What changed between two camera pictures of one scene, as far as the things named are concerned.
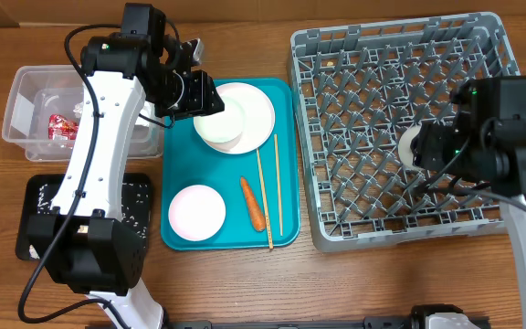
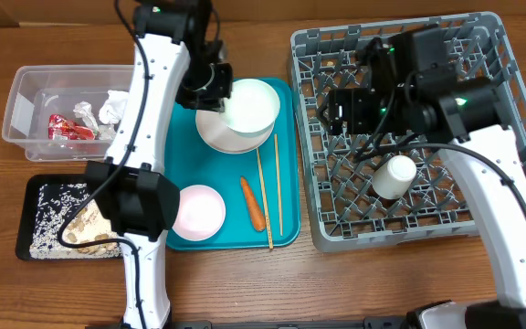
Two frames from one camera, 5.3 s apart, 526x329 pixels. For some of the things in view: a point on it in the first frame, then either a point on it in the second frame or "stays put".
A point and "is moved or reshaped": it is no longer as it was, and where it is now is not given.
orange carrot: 256,213 stays put
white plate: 258,119 to 215,132
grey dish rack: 358,89 stays put
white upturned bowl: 225,126 to 252,108
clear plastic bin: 45,111 stays put
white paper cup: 405,147 is moved or reshaped
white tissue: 78,110 is moved or reshaped
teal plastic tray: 186,162 stays put
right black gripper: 428,151 to 340,104
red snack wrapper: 60,128 stays put
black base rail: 383,323 stays put
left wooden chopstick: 265,206 stays put
